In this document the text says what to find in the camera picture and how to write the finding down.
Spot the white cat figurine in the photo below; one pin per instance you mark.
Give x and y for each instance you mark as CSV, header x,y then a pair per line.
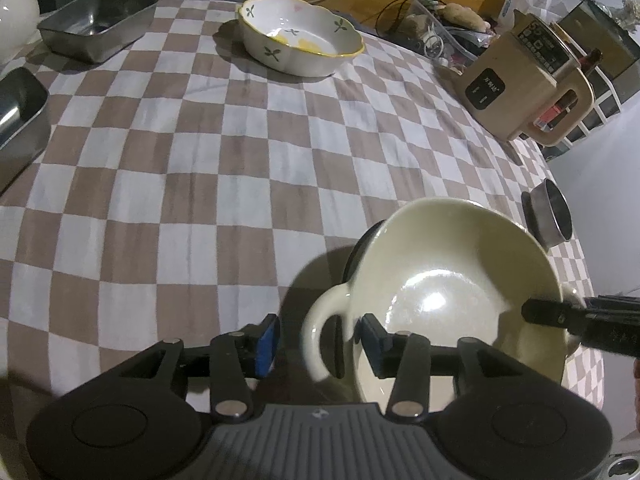
x,y
19,20

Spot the clear plastic storage bin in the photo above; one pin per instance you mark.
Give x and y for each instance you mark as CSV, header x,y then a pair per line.
x,y
447,45

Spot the floral scalloped ceramic bowl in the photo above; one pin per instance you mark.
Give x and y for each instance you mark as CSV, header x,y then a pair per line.
x,y
297,38

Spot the round steel bowl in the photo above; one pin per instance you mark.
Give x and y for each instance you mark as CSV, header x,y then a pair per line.
x,y
547,215

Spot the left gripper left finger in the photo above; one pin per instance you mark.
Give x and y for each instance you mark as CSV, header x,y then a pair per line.
x,y
236,357

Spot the rectangular steel tray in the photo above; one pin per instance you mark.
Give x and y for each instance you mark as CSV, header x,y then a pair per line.
x,y
25,123
92,31

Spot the beige electric kettle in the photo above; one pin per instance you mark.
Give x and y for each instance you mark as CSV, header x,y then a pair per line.
x,y
522,75

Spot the checkered tablecloth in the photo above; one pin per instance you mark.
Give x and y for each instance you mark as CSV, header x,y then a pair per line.
x,y
188,190

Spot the cream bowl with handles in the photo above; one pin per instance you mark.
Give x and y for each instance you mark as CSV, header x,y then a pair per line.
x,y
445,269

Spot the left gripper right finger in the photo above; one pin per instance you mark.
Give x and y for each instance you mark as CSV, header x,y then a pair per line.
x,y
406,359

